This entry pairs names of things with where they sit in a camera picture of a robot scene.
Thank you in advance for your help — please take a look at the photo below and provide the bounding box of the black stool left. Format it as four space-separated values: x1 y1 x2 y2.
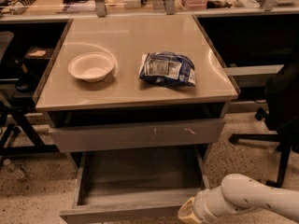
0 31 60 157

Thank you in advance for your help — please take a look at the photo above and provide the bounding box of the white paper bowl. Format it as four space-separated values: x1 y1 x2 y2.
68 52 115 83

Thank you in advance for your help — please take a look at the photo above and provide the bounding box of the black office chair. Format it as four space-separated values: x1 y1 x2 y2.
229 62 299 188

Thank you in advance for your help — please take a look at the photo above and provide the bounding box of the grey drawer cabinet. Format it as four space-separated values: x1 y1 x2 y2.
33 14 241 173

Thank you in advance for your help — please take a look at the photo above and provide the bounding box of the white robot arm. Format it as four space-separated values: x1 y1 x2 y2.
178 174 299 224

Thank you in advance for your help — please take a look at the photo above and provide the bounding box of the grey top drawer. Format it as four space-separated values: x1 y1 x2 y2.
50 119 224 152

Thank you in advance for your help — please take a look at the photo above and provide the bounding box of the clear plastic bottle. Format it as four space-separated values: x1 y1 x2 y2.
3 159 26 181

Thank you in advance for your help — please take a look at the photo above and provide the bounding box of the blue chip bag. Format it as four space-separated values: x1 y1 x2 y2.
139 51 195 88

